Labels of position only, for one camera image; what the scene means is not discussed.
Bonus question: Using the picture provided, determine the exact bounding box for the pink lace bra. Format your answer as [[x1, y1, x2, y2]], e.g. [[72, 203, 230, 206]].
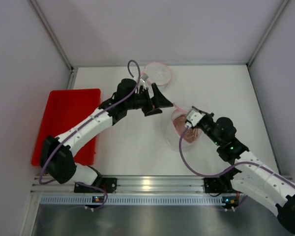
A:
[[173, 114, 202, 145]]

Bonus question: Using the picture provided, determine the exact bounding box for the white mesh laundry bag pink trim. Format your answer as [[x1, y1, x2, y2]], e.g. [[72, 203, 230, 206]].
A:
[[141, 62, 173, 95]]

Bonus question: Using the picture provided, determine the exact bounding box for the spare white mesh laundry bag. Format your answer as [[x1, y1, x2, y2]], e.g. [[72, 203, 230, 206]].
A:
[[165, 103, 202, 151]]

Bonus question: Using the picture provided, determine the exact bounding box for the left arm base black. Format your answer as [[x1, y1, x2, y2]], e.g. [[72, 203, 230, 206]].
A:
[[74, 177, 118, 193]]

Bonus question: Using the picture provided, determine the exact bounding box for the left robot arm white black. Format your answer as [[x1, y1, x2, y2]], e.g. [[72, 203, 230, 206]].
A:
[[40, 79, 173, 185]]

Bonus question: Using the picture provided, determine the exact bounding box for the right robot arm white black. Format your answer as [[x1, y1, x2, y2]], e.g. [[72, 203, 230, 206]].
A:
[[187, 111, 295, 235]]

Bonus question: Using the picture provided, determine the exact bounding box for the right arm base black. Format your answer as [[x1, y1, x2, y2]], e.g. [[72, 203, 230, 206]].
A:
[[203, 171, 239, 194]]

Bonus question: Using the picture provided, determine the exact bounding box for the red plastic bin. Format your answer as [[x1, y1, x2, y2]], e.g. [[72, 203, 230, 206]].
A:
[[31, 88, 101, 167]]

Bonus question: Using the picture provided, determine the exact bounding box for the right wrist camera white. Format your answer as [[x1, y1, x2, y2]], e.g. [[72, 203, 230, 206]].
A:
[[184, 106, 204, 128]]

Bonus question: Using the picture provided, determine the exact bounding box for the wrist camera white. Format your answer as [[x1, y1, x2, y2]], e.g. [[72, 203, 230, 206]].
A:
[[139, 73, 148, 89], [184, 106, 204, 128]]

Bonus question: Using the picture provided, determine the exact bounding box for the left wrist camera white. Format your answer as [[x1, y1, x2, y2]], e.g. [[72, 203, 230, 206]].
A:
[[139, 73, 148, 89]]

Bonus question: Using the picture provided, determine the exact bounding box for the aluminium mounting rail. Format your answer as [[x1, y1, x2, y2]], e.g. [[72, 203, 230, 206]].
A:
[[30, 176, 206, 194]]

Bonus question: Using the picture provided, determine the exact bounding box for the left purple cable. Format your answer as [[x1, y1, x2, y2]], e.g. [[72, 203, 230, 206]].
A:
[[38, 59, 141, 210]]

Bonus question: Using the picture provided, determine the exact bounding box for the slotted cable duct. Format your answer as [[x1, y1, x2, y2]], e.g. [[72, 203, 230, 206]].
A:
[[39, 194, 239, 206]]

